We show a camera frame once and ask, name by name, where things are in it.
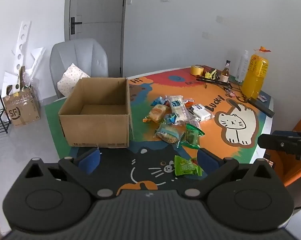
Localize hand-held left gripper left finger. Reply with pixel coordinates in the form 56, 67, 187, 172
23, 148, 115, 200

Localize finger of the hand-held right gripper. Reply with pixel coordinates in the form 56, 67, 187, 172
272, 130, 301, 138
258, 134, 301, 153

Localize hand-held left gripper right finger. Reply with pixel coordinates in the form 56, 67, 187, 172
182, 149, 276, 198

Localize green snack packet red print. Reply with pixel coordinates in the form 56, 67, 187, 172
174, 155, 204, 178

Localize clear barcode snack packet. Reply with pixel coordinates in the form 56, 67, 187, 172
187, 115, 202, 129

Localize long white snack packet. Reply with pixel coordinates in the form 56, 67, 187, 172
168, 95, 191, 125

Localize orange chair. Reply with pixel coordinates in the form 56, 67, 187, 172
272, 115, 301, 187

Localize dark green snack packet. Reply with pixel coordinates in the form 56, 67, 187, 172
177, 124, 205, 151

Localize black bar-shaped device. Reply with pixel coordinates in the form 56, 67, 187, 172
248, 97, 275, 118

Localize clear nut snack packet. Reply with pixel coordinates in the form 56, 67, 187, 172
154, 122, 187, 144

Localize white black-label snack packet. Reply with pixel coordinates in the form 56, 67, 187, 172
189, 104, 214, 122

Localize small blue snack packet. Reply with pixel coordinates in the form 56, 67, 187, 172
164, 114, 178, 125
150, 96, 168, 107

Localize tall yellow bag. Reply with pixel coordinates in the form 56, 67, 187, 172
241, 46, 271, 99

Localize orange round-print snack packet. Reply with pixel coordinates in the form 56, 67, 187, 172
142, 104, 170, 123

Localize white plastic bottle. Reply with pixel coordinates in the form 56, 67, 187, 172
237, 50, 250, 82

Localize taped cardboard box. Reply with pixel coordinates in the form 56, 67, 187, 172
2, 85, 41, 128

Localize spotted white cushion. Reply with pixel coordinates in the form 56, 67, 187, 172
57, 63, 91, 97

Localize small glass bottle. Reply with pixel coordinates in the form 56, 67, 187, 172
221, 60, 231, 82

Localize yellow crumpled wrapper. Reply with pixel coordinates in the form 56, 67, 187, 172
204, 69, 218, 80

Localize yellow tape roll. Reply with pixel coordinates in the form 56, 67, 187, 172
190, 65, 204, 76

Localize clear plastic bag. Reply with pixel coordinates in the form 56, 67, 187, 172
20, 71, 40, 90

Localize grey chair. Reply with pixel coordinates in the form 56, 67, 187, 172
50, 38, 109, 99

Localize white flat boards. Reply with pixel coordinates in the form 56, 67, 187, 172
28, 46, 46, 80

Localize white foam board with holes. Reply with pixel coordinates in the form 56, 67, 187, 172
12, 20, 31, 74

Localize grey door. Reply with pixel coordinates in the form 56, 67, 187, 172
65, 0, 128, 78

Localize black wire stand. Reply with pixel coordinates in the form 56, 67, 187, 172
196, 76, 233, 90

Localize black door handle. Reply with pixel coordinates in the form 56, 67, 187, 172
70, 17, 83, 35

